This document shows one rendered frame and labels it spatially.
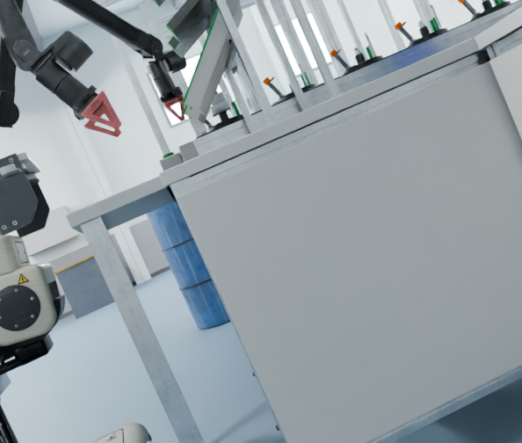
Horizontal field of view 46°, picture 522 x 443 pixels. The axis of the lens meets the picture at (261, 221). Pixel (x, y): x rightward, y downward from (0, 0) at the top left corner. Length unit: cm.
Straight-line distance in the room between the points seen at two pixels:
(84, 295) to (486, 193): 959
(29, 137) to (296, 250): 1164
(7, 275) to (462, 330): 101
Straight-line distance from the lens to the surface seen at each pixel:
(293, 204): 128
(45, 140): 1274
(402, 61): 203
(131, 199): 130
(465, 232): 140
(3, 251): 151
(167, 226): 427
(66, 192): 1257
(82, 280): 1067
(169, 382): 135
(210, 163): 127
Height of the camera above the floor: 75
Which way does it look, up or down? 3 degrees down
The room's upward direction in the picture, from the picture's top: 24 degrees counter-clockwise
